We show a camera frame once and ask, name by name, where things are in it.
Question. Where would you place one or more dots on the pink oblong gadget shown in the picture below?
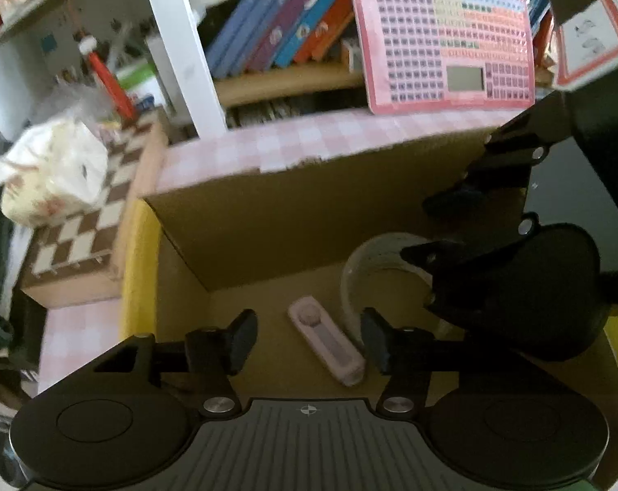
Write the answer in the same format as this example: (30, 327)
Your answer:
(324, 337)

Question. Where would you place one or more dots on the yellow cardboard box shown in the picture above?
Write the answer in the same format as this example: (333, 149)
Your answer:
(268, 225)

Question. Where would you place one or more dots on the white round shelf leg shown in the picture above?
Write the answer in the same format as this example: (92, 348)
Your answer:
(7, 97)

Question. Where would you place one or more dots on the clear tape roll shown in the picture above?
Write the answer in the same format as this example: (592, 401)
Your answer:
(355, 276)

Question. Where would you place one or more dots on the wooden shelf board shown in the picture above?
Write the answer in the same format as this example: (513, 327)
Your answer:
(288, 81)

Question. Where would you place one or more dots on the wooden chessboard box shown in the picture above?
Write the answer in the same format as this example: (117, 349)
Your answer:
(99, 215)

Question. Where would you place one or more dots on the pink learning tablet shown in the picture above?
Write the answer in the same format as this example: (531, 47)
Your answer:
(442, 36)

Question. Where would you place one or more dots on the white shelf post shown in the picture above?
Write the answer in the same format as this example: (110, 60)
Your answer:
(181, 46)

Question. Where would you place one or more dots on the row of upright books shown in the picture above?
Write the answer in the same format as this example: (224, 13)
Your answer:
(268, 25)

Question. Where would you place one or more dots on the plastic bag of tissues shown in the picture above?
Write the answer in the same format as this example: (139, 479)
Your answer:
(48, 163)

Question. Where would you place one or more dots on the pink checked tablecloth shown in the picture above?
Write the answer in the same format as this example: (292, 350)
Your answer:
(309, 135)

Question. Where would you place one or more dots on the red and white bottle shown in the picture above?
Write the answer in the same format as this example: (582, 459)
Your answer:
(107, 79)

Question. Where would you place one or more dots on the green and white box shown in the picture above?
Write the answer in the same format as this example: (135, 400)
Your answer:
(142, 84)

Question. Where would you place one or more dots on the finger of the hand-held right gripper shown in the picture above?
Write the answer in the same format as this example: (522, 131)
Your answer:
(457, 261)
(493, 169)

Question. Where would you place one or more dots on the curved white shelf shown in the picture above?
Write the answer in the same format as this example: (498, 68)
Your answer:
(43, 0)

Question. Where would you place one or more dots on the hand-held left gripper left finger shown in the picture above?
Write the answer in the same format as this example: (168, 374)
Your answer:
(241, 340)

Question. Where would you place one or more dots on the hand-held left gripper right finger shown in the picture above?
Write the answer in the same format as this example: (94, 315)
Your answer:
(378, 340)

